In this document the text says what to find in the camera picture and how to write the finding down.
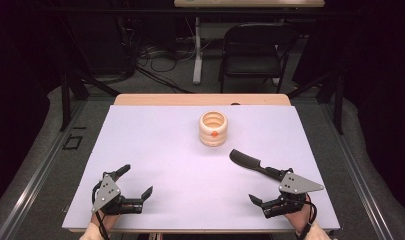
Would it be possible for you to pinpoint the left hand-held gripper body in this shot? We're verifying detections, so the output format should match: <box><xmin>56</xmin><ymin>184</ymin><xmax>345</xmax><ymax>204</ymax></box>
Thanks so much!
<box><xmin>91</xmin><ymin>171</ymin><xmax>144</xmax><ymax>216</ymax></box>

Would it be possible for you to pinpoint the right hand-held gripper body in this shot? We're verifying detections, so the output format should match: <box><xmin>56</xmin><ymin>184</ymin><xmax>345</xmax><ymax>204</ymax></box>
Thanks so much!
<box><xmin>261</xmin><ymin>171</ymin><xmax>325</xmax><ymax>219</ymax></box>

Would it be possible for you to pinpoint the black comb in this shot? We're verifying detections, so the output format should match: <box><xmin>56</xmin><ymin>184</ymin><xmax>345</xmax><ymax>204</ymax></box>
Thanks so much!
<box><xmin>229</xmin><ymin>148</ymin><xmax>275</xmax><ymax>177</ymax></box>

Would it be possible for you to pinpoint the cream ribbed holder cup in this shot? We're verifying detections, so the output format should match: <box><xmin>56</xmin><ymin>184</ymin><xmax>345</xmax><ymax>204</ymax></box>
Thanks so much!
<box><xmin>198</xmin><ymin>110</ymin><xmax>229</xmax><ymax>148</ymax></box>

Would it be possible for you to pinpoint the person's left hand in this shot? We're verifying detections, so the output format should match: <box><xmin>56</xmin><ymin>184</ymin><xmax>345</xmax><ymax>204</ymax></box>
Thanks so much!
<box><xmin>91</xmin><ymin>211</ymin><xmax>119</xmax><ymax>233</ymax></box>

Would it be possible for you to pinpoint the person's right hand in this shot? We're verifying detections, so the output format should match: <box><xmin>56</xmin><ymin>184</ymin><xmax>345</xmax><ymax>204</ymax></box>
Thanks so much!
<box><xmin>284</xmin><ymin>199</ymin><xmax>314</xmax><ymax>234</ymax></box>

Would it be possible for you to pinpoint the white table mat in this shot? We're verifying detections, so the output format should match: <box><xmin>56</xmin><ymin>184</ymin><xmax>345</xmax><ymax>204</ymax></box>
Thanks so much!
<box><xmin>61</xmin><ymin>104</ymin><xmax>341</xmax><ymax>232</ymax></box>

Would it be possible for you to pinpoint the wooden table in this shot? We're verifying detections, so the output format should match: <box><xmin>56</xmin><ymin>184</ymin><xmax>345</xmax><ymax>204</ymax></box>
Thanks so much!
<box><xmin>68</xmin><ymin>93</ymin><xmax>336</xmax><ymax>234</ymax></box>

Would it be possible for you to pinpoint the black metal stand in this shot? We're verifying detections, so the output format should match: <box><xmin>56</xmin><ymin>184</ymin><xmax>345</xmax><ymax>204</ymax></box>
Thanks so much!
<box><xmin>59</xmin><ymin>71</ymin><xmax>122</xmax><ymax>133</ymax></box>
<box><xmin>286</xmin><ymin>71</ymin><xmax>345</xmax><ymax>136</ymax></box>

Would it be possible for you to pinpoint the black folding chair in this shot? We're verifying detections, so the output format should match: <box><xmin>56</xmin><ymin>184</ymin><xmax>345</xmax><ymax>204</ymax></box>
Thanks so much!
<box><xmin>218</xmin><ymin>22</ymin><xmax>299</xmax><ymax>94</ymax></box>

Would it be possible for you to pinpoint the white desk leg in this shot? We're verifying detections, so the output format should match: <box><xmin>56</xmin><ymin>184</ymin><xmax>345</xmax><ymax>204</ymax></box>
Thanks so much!
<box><xmin>192</xmin><ymin>16</ymin><xmax>204</xmax><ymax>85</ymax></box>

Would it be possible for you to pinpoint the white desk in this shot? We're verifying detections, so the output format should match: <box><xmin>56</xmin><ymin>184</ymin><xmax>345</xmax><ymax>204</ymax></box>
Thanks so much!
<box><xmin>173</xmin><ymin>0</ymin><xmax>326</xmax><ymax>8</ymax></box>

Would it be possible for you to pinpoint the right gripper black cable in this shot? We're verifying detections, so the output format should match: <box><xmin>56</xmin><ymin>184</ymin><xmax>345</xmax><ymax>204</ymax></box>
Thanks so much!
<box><xmin>295</xmin><ymin>196</ymin><xmax>319</xmax><ymax>240</ymax></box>

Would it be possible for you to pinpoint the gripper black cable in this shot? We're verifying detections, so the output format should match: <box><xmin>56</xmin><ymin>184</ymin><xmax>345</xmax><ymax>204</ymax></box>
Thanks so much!
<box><xmin>91</xmin><ymin>181</ymin><xmax>112</xmax><ymax>240</ymax></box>
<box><xmin>295</xmin><ymin>196</ymin><xmax>319</xmax><ymax>240</ymax></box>

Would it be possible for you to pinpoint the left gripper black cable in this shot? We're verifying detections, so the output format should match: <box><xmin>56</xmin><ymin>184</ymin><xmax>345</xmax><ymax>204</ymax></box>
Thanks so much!
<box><xmin>91</xmin><ymin>181</ymin><xmax>112</xmax><ymax>240</ymax></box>

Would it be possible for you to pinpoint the aluminium floor rail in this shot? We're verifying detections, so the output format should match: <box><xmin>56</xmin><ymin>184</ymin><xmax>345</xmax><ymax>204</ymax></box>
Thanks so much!
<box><xmin>318</xmin><ymin>99</ymin><xmax>396</xmax><ymax>240</ymax></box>
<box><xmin>0</xmin><ymin>99</ymin><xmax>88</xmax><ymax>240</ymax></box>

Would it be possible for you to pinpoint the bundle of floor cables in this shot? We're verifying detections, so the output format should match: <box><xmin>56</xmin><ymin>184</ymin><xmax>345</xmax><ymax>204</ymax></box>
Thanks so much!
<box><xmin>133</xmin><ymin>36</ymin><xmax>211</xmax><ymax>94</ymax></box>

